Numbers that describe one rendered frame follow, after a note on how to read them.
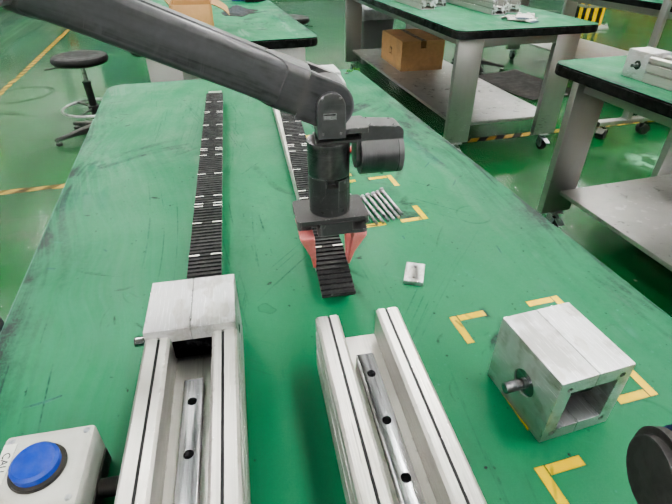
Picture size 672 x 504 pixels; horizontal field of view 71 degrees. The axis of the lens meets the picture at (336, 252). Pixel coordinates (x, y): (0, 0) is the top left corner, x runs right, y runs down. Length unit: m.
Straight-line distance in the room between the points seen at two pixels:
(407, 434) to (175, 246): 0.53
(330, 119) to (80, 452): 0.43
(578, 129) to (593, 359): 1.86
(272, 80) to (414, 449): 0.42
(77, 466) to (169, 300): 0.19
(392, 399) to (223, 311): 0.21
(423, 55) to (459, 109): 1.37
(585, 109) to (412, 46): 2.27
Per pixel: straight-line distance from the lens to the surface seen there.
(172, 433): 0.52
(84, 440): 0.53
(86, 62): 3.57
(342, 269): 0.71
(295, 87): 0.58
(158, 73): 2.66
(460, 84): 3.03
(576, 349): 0.56
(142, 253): 0.86
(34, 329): 0.78
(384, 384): 0.54
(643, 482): 0.37
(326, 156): 0.61
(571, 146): 2.37
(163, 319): 0.57
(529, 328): 0.56
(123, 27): 0.59
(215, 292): 0.59
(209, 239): 0.80
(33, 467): 0.52
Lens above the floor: 1.24
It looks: 35 degrees down
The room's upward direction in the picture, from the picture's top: straight up
